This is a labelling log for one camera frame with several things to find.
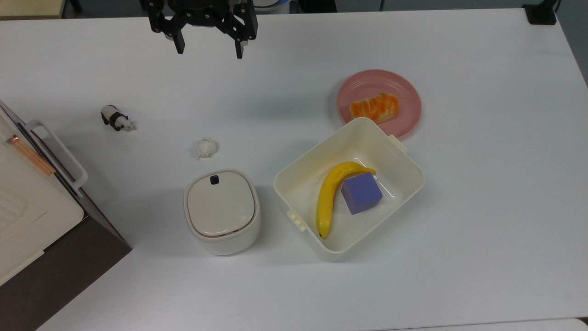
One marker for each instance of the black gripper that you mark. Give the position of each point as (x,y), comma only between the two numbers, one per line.
(202,11)

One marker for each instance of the orange bread loaf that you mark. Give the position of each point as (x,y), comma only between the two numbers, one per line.
(374,108)

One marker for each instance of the white and blue round base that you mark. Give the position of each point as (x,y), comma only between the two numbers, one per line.
(271,3)

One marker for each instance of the dark box behind table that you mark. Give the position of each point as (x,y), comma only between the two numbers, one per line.
(317,5)

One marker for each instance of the white garlic bulb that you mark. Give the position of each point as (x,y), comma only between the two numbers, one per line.
(206,148)

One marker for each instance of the panda toy figure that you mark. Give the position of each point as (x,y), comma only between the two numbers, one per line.
(115,118)

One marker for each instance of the white lidded trash can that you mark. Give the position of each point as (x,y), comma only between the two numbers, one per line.
(220,207)

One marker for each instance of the cream plastic storage bin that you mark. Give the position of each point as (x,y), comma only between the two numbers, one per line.
(317,174)

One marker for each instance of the beige board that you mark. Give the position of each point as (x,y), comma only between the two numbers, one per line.
(30,7)

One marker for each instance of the yellow banana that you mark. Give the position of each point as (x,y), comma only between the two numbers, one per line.
(327,197)

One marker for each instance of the pink round plate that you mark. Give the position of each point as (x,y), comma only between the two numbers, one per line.
(406,96)

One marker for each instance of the purple cube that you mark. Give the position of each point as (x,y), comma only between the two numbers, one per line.
(362,193)

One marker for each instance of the white and brown oven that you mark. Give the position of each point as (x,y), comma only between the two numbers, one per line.
(41,243)

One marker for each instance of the black table clamp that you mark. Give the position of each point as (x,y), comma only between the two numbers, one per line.
(541,13)

